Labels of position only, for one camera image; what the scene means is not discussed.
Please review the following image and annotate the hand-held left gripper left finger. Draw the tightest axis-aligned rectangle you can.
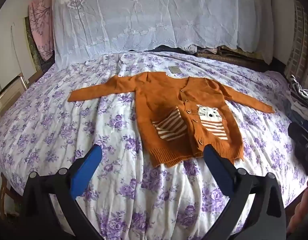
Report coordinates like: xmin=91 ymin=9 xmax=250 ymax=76
xmin=18 ymin=144 xmax=104 ymax=240

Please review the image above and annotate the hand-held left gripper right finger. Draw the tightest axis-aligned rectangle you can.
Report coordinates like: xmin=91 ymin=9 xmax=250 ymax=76
xmin=203 ymin=144 xmax=287 ymax=240

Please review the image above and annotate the orange knit cardigan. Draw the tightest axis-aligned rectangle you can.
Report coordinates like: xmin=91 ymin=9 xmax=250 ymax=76
xmin=68 ymin=71 xmax=276 ymax=168

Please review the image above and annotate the person's right hand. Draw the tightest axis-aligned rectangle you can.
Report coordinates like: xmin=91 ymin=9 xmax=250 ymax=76
xmin=286 ymin=180 xmax=308 ymax=234

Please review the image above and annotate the purple floral bedsheet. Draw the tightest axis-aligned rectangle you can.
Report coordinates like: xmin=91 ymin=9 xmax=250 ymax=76
xmin=0 ymin=51 xmax=308 ymax=240

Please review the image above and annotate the black white striped garment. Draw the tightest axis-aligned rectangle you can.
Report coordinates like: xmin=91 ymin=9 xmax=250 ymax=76
xmin=286 ymin=74 xmax=308 ymax=123

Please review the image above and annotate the wooden chair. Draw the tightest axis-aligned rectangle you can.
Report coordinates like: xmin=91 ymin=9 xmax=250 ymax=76
xmin=0 ymin=172 xmax=22 ymax=221

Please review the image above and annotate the pile of folded fabrics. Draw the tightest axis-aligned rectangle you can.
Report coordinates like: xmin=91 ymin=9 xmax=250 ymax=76
xmin=146 ymin=44 xmax=273 ymax=67

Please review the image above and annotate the framed green picture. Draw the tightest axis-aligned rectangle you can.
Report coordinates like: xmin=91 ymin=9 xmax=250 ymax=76
xmin=24 ymin=15 xmax=46 ymax=82

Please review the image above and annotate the pink floral cloth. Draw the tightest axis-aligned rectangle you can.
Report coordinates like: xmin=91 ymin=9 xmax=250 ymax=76
xmin=28 ymin=0 xmax=56 ymax=62

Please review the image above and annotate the white lace cover cloth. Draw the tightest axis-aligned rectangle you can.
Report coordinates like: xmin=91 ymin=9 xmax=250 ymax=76
xmin=52 ymin=0 xmax=274 ymax=67

